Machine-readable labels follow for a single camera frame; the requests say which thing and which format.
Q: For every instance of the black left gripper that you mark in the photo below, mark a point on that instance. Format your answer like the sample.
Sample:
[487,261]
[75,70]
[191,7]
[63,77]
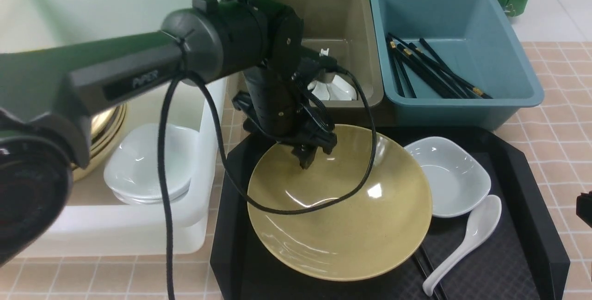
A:
[285,110]

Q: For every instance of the yellow speckled noodle bowl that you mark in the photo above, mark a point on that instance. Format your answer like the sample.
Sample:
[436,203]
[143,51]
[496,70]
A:
[368,234]

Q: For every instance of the white square sauce dish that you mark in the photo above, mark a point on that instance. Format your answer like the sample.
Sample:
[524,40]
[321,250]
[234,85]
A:
[458,182]

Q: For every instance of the black chopstick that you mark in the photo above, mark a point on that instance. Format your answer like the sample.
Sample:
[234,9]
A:
[439,293]
[422,262]

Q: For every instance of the white ceramic soup spoon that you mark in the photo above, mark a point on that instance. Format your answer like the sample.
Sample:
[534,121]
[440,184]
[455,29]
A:
[482,222]

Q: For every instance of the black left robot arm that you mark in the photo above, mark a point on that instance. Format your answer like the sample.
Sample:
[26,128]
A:
[49,96]

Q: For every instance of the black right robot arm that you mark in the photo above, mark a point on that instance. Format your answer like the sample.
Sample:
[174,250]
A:
[584,207]

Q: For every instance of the white spoons in bin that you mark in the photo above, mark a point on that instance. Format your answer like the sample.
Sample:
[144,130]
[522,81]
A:
[330,86]

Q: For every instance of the olive brown plastic bin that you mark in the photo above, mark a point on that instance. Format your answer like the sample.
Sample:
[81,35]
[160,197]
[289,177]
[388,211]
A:
[346,29]

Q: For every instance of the black chopsticks in bin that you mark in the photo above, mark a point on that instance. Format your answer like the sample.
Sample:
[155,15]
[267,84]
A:
[429,67]

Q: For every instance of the stacked white dish top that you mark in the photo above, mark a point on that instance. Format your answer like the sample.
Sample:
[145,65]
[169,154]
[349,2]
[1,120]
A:
[132,169]

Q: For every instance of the stacked white dishes beneath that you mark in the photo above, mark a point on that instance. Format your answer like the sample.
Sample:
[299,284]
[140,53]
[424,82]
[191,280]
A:
[133,200]

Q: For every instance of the stacked yellow bowls beneath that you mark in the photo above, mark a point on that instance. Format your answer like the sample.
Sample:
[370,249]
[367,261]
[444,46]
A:
[107,128]

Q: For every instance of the blue plastic bin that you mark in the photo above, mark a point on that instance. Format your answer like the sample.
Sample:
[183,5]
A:
[476,40]

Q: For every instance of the black plastic serving tray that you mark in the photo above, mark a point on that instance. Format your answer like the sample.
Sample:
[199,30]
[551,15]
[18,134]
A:
[524,259]

